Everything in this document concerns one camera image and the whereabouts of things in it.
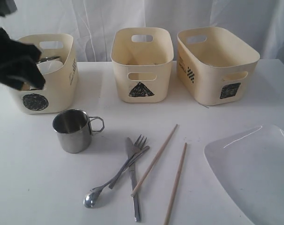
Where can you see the wooden chopstick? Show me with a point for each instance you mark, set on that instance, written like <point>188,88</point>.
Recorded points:
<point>154,160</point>
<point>175,186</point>

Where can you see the cream bin with triangle mark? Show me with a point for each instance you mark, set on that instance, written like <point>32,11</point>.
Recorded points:
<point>142,63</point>

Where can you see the white ceramic cup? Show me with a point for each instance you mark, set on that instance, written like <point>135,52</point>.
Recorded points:
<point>49,66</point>

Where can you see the cream bin with square mark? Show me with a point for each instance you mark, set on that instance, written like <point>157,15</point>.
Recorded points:
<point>214,64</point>

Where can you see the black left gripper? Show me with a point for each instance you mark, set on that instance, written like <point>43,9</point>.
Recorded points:
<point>28,71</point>

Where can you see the cream bin with circle mark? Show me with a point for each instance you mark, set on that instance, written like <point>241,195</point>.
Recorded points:
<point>58,92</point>

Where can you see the steel mug with wire handle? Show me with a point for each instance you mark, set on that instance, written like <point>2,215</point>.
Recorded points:
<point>74,130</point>

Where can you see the white square plate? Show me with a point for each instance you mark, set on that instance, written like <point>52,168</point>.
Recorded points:
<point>250,167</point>

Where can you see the steel fork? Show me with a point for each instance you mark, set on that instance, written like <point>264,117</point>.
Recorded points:
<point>137,148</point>

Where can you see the steel table knife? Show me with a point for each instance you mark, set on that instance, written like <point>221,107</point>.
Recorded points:
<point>131,168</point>

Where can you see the steel mug with solid handle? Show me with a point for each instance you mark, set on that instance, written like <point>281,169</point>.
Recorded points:
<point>51,58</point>

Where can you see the white curtain backdrop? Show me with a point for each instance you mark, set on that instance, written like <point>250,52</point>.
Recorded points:
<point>93,23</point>

